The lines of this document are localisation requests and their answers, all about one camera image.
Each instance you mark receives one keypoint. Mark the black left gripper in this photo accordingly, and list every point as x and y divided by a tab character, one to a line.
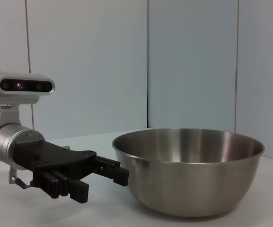
55	158

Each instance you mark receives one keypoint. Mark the stainless steel mixing bowl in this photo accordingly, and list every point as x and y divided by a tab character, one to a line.
186	177

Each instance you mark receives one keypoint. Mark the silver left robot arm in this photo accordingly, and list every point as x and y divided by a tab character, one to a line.
6	142

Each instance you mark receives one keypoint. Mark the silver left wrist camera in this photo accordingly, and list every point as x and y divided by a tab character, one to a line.
25	85

